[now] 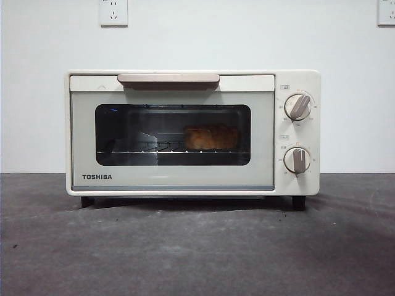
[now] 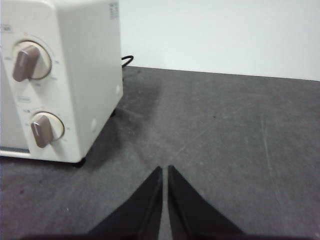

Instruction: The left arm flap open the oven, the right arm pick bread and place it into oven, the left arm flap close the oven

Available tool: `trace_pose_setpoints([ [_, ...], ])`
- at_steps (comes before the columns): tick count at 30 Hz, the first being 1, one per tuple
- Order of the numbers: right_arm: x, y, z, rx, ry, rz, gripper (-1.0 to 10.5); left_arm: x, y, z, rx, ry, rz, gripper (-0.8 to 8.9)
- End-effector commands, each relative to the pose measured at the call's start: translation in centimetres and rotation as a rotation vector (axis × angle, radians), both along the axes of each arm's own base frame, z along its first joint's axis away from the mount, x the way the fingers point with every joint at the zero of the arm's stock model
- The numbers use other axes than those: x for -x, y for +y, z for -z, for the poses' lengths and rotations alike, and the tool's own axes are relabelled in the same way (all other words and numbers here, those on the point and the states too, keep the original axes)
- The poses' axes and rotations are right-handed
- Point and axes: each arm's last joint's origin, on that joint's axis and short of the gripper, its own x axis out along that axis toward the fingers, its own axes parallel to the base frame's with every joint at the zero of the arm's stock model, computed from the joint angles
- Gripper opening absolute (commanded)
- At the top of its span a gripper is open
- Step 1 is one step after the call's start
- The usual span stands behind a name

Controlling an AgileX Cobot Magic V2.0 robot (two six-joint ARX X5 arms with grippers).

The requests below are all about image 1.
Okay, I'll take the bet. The golden bread roll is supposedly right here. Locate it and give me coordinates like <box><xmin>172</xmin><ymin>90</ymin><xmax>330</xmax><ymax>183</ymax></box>
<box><xmin>184</xmin><ymin>123</ymin><xmax>239</xmax><ymax>151</ymax></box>

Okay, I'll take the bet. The glass oven door with handle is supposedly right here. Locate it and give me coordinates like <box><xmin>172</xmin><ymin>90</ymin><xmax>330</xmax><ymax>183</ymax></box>
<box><xmin>69</xmin><ymin>73</ymin><xmax>276</xmax><ymax>191</ymax></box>

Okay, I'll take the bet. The round oven knob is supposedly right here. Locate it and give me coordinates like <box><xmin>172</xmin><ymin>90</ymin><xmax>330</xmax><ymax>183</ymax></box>
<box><xmin>283</xmin><ymin>147</ymin><xmax>311</xmax><ymax>173</ymax></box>
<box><xmin>283</xmin><ymin>94</ymin><xmax>312</xmax><ymax>121</ymax></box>

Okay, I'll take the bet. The white toaster oven body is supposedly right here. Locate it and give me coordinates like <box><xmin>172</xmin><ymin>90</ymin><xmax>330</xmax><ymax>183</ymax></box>
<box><xmin>64</xmin><ymin>69</ymin><xmax>321</xmax><ymax>212</ymax></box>

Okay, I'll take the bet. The metal wire oven rack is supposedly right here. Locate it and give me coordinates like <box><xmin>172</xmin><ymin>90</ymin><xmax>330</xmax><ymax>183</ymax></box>
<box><xmin>97</xmin><ymin>141</ymin><xmax>249</xmax><ymax>154</ymax></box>

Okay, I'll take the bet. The white wall socket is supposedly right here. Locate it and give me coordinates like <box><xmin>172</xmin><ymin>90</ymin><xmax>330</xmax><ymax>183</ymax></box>
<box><xmin>99</xmin><ymin>0</ymin><xmax>129</xmax><ymax>28</ymax></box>
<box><xmin>376</xmin><ymin>0</ymin><xmax>395</xmax><ymax>28</ymax></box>

